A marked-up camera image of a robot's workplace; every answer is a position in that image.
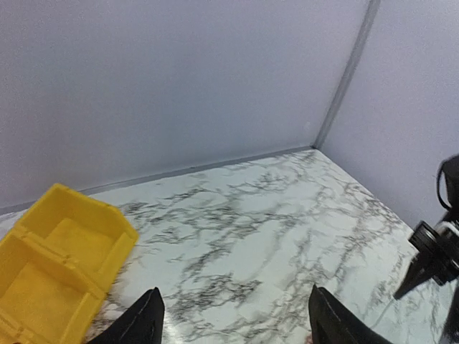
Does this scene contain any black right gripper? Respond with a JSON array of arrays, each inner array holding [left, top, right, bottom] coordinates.
[[393, 156, 458, 300]]

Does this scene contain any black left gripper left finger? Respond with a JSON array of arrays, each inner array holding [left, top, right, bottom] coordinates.
[[89, 287, 165, 344]]

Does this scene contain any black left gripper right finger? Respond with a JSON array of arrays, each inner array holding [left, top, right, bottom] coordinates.
[[308, 285, 391, 344]]

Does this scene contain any yellow plastic bin right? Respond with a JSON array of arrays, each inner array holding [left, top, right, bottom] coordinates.
[[14, 183, 139, 292]]

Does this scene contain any yellow plastic bin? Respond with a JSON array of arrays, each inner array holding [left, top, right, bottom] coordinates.
[[14, 183, 139, 292], [1, 234, 105, 343]]

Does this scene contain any yellow plastic bin middle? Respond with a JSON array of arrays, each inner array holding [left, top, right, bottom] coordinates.
[[1, 234, 105, 343]]

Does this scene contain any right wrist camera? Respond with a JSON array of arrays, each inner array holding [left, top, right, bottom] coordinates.
[[409, 221, 440, 255]]

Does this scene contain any aluminium corner post right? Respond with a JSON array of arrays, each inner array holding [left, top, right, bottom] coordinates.
[[311, 0, 381, 150]]

